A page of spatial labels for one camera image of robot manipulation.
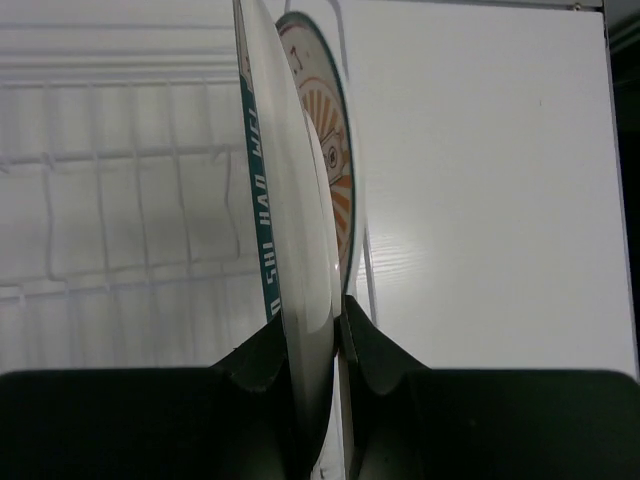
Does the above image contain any white wire dish rack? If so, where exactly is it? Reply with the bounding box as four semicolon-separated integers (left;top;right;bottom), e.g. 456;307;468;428
0;0;381;321

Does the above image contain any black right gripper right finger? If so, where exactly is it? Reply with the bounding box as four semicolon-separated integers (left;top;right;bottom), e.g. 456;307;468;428
339;297;639;479

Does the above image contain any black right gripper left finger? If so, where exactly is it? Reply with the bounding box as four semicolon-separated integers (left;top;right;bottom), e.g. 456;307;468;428
1;321;300;479

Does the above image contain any orange sunburst plate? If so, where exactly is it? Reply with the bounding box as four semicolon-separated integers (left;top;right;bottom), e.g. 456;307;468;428
276;11;365;295

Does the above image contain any green rimmed white plate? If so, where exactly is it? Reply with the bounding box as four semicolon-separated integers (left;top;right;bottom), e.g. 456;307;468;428
233;1;341;474

